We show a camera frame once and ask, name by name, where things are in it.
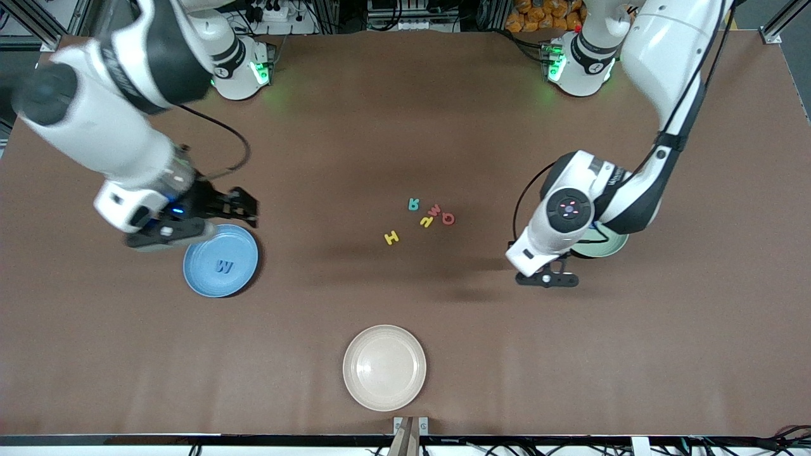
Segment green plate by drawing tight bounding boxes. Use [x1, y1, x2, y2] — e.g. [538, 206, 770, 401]
[570, 228, 630, 259]

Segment blue plate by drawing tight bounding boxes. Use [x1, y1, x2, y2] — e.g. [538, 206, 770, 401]
[182, 224, 259, 299]

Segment beige plate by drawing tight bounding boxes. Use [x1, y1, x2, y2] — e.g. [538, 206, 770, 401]
[343, 324, 427, 412]

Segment brown table mat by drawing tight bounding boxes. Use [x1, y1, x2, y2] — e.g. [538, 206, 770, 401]
[0, 32, 811, 438]

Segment white power strip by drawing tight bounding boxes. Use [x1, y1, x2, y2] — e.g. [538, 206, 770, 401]
[244, 0, 317, 35]

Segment orange packet pile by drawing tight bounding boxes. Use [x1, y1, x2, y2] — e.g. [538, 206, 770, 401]
[505, 0, 584, 34]

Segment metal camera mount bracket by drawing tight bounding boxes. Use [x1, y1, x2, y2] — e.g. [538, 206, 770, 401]
[393, 416, 430, 456]

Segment aluminium frame profile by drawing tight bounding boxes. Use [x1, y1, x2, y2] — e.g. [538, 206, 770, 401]
[757, 0, 811, 45]
[0, 0, 115, 53]

